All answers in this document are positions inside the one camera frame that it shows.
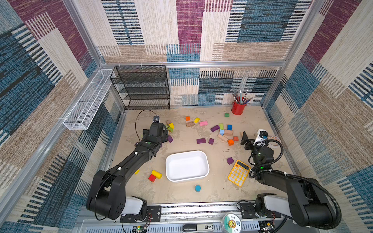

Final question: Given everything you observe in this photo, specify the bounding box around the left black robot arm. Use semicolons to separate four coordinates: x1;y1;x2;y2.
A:
86;122;168;220

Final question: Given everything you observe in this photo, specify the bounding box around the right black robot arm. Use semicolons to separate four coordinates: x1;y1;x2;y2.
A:
241;130;342;230

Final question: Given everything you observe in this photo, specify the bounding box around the white plastic storage bin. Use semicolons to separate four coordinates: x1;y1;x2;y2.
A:
165;150;210;183

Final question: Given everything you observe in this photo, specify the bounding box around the roll of tape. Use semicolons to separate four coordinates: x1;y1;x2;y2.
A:
268;135;281;148

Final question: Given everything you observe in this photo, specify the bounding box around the brown wooden brick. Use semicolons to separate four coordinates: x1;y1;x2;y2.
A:
186;121;195;128

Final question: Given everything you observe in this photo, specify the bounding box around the yellow calculator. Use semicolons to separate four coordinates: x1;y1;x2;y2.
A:
228;160;251;187

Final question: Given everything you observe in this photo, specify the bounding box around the red pen cup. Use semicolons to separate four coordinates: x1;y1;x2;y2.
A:
231;102;246;116

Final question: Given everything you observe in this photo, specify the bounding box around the yellow small block back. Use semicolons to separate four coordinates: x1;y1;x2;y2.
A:
194;117;201;124

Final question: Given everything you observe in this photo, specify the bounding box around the yellow cylinder block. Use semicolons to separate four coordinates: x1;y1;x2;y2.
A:
151;170;163;179

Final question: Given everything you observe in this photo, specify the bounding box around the pink brick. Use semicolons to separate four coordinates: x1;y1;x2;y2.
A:
199;120;208;126

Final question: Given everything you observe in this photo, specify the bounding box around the purple flat brick centre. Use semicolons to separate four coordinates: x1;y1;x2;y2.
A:
196;138;206;144

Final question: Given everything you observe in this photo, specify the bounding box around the red cube block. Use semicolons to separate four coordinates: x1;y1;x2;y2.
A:
148;174;157;183

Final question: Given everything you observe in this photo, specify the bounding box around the purple cylinder block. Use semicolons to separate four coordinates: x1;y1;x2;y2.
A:
210;125;220;132

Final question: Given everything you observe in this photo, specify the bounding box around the blue round block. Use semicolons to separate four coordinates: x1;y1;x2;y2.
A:
195;185;202;192

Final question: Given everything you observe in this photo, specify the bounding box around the round green sticker badge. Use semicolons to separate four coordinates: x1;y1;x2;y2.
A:
220;213;242;233

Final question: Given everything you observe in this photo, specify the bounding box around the black wire shelf rack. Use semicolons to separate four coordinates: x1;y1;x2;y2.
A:
111;66;171;110

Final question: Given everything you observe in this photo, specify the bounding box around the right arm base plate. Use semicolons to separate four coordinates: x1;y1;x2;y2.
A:
236;201;282;219

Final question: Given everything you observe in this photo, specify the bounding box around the white mesh wall basket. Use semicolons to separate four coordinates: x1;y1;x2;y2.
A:
63;70;113;131

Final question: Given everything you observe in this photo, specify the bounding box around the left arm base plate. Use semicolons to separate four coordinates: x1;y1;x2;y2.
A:
120;205;162;223

